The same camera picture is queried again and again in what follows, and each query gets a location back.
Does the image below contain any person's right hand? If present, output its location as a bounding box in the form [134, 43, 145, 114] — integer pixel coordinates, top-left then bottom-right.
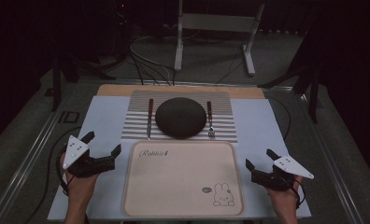
[267, 175, 305, 215]

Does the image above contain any grey striped placemat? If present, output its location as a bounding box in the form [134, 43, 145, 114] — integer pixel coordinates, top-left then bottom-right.
[121, 90, 239, 144]

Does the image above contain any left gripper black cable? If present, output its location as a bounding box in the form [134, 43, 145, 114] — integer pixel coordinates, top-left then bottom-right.
[55, 148, 75, 197]

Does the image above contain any knife with brown handle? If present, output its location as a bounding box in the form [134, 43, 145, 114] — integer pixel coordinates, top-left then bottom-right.
[146, 98, 155, 140]

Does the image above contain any person's left hand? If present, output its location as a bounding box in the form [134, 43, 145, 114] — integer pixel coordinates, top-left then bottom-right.
[59, 152, 100, 203]

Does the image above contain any black stand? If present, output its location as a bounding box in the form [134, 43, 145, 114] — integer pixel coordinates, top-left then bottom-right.
[256, 43, 321, 124]
[50, 43, 118, 113]

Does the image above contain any black floor cable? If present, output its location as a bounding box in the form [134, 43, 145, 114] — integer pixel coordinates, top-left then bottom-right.
[23, 125, 82, 224]
[266, 95, 292, 142]

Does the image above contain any light blue table cloth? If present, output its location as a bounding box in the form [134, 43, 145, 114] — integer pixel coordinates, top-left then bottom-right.
[47, 94, 312, 222]

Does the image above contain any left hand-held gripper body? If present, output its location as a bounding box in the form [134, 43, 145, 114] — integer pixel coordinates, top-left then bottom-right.
[62, 134, 117, 179]

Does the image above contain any dark round plate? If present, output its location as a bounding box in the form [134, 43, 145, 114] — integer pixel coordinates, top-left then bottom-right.
[154, 96, 207, 140]

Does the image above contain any metal floor rail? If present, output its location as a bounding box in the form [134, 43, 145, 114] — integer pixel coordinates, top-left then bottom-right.
[293, 90, 367, 224]
[0, 88, 81, 224]

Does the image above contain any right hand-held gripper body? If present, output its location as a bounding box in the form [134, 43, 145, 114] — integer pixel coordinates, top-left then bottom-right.
[250, 155, 315, 191]

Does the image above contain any grey metal stand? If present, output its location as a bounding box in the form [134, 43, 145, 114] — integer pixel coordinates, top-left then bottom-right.
[173, 0, 266, 77]

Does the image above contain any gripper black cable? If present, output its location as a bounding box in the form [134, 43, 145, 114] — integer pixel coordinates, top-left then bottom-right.
[285, 177, 306, 209]
[55, 148, 75, 197]

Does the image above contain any wooden table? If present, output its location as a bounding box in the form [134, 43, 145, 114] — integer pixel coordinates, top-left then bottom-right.
[96, 83, 266, 100]

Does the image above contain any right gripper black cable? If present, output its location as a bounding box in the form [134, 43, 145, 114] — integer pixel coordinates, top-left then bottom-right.
[285, 177, 306, 209]

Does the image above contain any beige tray with rabbit print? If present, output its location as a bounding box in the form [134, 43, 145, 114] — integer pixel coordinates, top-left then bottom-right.
[121, 140, 245, 218]

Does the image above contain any fork with brown handle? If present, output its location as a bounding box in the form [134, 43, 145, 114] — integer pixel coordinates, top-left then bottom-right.
[206, 100, 217, 139]

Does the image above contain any bundle of floor cables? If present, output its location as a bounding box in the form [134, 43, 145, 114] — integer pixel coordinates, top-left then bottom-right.
[128, 34, 178, 87]

